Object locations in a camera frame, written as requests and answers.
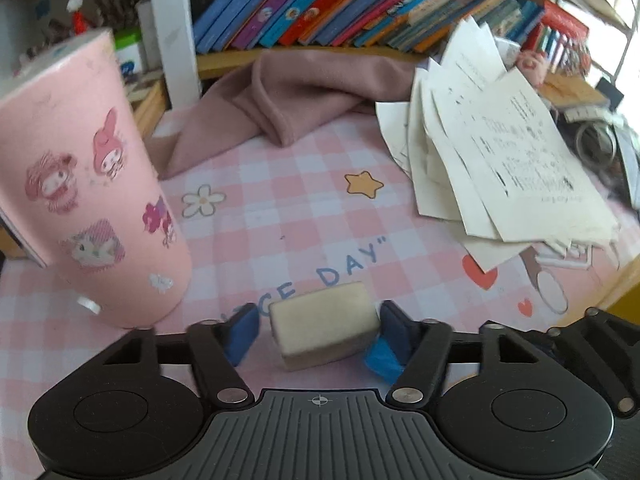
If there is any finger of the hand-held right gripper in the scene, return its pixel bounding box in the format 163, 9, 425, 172
546, 307, 640, 417

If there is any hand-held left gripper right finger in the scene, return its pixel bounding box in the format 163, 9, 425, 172
378, 301, 547, 405

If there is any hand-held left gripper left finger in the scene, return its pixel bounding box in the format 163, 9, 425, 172
102, 304, 261, 406

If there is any beige eraser block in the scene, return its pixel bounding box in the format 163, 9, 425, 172
268, 281, 380, 372

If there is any pink checkered tablecloth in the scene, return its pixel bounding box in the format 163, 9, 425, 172
0, 105, 640, 411

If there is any pink cylindrical sticker container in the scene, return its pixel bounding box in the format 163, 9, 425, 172
0, 27, 194, 330

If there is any stack of printed papers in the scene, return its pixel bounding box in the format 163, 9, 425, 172
375, 14, 622, 272

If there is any wooden chessboard box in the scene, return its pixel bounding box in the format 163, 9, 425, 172
122, 75, 169, 139

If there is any dusty pink cloth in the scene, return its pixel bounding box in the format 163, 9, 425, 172
144, 48, 427, 182

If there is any pink pig toy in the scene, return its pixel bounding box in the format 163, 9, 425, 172
514, 49, 550, 87

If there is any green white small box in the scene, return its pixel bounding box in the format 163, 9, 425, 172
113, 28, 147, 80

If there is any row of colourful books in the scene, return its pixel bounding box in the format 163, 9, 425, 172
192, 0, 547, 54

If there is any red boxed book set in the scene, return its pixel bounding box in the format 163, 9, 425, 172
529, 0, 592, 63

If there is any coiled grey cable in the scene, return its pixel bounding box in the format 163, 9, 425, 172
572, 117, 618, 168

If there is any white shelf post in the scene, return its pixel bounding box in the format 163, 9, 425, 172
146, 0, 205, 112

